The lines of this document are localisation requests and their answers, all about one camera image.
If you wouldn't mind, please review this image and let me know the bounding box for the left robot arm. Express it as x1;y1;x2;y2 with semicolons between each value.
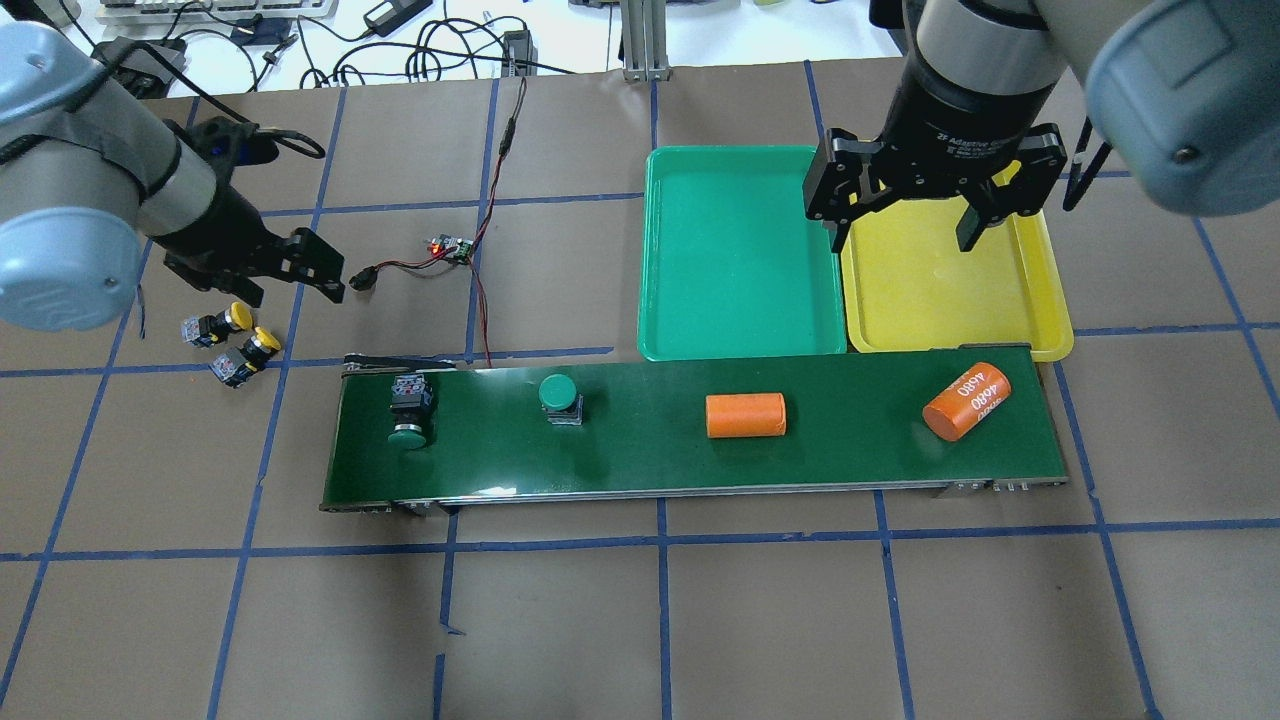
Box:
1;20;346;332

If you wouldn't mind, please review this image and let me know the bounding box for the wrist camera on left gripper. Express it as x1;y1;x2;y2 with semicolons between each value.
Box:
189;117;326;172

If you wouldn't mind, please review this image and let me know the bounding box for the lone green push button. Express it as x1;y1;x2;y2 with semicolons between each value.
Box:
387;372;435;450

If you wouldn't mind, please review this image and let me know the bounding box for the green tray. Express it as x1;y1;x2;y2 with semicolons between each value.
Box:
637;145;849;361

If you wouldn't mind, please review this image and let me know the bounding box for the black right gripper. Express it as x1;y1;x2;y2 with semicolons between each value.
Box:
806;95;1068;254

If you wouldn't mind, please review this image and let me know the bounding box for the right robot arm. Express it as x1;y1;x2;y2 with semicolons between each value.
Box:
803;1;1279;252

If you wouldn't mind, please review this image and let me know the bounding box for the black power adapter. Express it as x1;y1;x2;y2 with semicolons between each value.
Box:
500;29;538;77

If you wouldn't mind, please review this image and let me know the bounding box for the red black power wire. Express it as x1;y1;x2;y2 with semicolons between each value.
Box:
375;76;531;369

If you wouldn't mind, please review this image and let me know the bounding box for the yellow tray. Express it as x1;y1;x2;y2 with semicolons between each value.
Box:
840;197;1075;363

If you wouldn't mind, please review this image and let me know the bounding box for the small controller circuit board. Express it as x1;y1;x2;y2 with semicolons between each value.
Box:
426;234;476;265

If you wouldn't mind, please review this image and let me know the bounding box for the plain orange cylinder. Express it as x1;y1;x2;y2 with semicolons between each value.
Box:
705;392;788;439

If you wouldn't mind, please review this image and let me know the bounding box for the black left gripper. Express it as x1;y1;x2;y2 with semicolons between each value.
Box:
160;200;346;307

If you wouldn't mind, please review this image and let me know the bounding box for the yellow push button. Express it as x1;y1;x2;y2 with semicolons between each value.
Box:
207;325;283;389
180;301;253;348

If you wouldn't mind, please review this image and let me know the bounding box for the green conveyor belt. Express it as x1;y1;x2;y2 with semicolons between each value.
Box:
320;347;1068;512

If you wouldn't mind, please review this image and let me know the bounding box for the black barrel power connector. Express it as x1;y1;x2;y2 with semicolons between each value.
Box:
349;266;380;292

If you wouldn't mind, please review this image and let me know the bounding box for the orange cylinder with white numbers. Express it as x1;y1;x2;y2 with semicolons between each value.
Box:
922;363;1012;442

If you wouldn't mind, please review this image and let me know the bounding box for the aluminium frame post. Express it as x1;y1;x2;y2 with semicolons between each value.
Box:
620;0;672;85

